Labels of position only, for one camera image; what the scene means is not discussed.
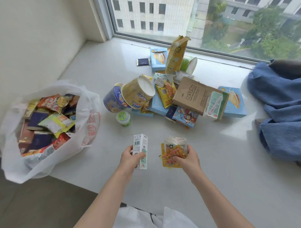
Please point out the white plastic bag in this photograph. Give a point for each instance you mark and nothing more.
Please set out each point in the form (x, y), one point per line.
(87, 112)

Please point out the person's left hand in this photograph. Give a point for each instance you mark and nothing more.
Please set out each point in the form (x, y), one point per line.
(128, 161)

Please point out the wrapped green white carton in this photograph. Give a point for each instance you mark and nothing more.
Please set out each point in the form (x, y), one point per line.
(214, 105)

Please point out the pile of mixed snack packets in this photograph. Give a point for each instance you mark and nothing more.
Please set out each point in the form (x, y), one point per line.
(47, 122)

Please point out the person's right hand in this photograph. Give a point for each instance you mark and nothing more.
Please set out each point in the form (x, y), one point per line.
(190, 163)

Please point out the orange clear snack packet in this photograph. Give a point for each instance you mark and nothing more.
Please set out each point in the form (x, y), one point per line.
(175, 148)

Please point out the yellow instant noodle cup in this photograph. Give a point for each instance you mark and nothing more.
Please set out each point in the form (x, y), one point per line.
(136, 94)

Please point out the green paper cup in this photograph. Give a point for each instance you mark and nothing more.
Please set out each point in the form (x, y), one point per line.
(189, 64)

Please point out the small white green packet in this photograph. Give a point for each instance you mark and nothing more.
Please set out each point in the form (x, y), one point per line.
(160, 79)

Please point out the person's white clothing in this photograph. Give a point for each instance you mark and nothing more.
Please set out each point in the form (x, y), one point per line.
(141, 218)

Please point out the person's right forearm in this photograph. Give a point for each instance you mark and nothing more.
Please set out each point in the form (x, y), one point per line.
(218, 202)

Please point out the small white drink carton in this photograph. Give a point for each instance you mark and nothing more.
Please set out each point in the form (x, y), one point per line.
(140, 143)

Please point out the blue cloth garment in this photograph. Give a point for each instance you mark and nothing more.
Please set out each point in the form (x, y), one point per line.
(277, 105)

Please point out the light blue flat box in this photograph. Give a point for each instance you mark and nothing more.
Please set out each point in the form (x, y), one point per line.
(157, 105)

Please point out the light blue durian box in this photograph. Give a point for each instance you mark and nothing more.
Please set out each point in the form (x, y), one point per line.
(235, 103)
(158, 60)

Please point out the silver foil packet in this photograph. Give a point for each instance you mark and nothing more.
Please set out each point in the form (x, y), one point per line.
(183, 76)

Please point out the person's left forearm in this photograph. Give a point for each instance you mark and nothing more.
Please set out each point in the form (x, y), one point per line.
(105, 199)

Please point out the blue cartoon snack packet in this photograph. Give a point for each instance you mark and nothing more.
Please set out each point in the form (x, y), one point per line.
(185, 116)

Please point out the person's right thumb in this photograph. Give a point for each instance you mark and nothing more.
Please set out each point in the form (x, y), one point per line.
(178, 159)

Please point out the small dark blue packet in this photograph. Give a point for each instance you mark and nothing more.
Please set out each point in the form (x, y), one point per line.
(143, 62)

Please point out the window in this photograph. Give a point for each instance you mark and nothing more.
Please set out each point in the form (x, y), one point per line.
(211, 21)

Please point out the small green white bottle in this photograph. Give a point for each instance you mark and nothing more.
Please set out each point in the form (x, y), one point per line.
(123, 118)

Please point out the tall yellow snack bag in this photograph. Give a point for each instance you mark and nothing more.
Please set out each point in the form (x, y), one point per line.
(175, 55)

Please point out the small dark blue box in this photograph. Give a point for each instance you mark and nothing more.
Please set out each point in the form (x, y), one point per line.
(170, 114)

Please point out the yellow noodle snack packet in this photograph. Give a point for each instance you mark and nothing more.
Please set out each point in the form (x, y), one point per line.
(167, 94)

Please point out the brown paper bag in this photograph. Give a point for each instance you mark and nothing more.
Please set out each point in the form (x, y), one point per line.
(192, 96)

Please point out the person's left thumb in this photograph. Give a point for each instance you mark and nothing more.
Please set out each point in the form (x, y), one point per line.
(141, 155)

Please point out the blue instant noodle cup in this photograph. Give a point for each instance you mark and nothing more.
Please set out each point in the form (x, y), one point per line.
(112, 99)

